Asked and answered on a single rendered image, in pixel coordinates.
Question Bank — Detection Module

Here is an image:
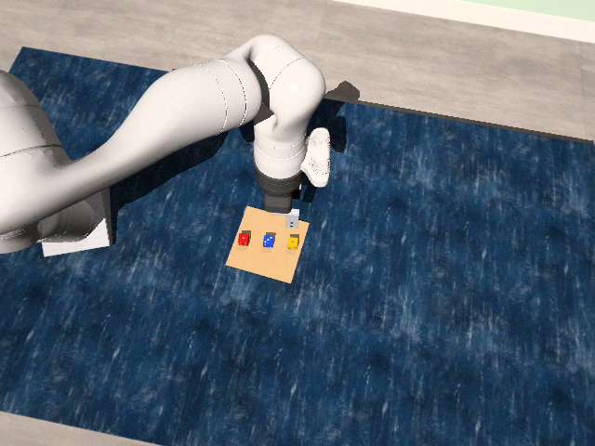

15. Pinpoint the red die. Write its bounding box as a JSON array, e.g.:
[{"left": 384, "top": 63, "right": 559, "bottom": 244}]
[{"left": 238, "top": 233, "right": 249, "bottom": 246}]

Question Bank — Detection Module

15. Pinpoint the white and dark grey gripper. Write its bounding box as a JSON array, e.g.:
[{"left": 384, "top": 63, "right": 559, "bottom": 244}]
[{"left": 252, "top": 127, "right": 330, "bottom": 229}]

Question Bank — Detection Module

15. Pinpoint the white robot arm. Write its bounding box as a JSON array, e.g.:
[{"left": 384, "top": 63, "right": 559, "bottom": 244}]
[{"left": 0, "top": 34, "right": 326, "bottom": 254}]

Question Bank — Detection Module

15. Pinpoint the yellow die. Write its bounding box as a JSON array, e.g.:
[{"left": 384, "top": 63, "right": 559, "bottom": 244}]
[{"left": 287, "top": 237, "right": 298, "bottom": 250}]

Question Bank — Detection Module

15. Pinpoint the tan square mat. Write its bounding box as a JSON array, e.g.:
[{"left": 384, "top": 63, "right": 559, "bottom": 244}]
[{"left": 226, "top": 206, "right": 310, "bottom": 283}]

